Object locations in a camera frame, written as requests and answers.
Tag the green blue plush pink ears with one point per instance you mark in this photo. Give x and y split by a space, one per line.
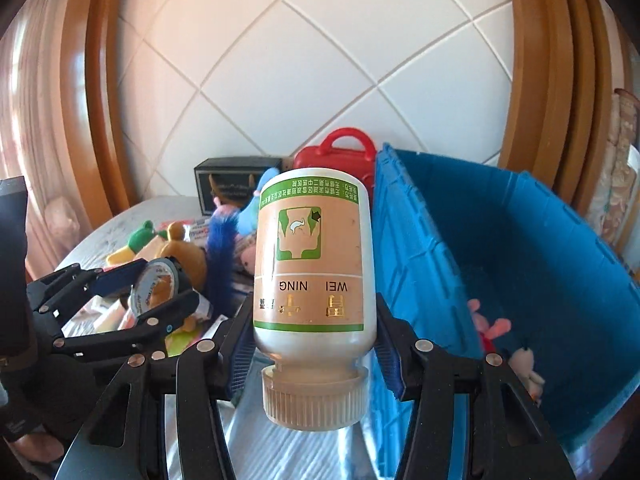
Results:
248 220

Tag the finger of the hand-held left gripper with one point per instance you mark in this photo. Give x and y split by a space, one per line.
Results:
150 327
115 281

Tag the brown teddy bear plush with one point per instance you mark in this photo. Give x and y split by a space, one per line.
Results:
192 255

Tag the red toy suitcase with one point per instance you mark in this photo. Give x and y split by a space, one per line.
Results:
320 157

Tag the green yellow plush toy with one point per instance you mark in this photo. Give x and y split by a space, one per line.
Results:
142 235

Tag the brown wooden frame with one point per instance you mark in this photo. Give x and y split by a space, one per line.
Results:
105 85
550 85

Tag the grey cloth covered desktop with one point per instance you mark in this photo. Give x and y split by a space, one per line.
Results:
100 230

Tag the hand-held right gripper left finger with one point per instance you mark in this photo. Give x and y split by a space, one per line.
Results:
240 355

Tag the blue fuzzy plush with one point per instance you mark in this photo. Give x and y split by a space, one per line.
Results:
220 260

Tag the pink pig plush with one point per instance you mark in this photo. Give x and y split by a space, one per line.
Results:
245 257

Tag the white bottle tan label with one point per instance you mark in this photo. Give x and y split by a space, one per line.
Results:
310 260

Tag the pink plush toy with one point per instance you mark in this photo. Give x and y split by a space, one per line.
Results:
487 327

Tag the light sheer curtain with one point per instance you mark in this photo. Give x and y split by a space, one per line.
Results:
35 135

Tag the black adhesive tape roll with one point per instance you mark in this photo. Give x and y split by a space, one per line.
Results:
160 285

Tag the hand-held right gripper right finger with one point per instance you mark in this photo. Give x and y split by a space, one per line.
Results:
390 360

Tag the floral folded quilt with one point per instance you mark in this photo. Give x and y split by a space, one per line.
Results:
620 170

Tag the black gift box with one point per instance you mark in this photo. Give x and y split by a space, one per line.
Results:
225 170

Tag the person's left hand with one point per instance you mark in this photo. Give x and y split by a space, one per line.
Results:
40 449

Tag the white teddy bear yellow ribbon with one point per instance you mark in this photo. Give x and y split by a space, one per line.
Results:
526 367

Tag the blue plastic crate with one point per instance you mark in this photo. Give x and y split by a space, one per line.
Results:
550 240

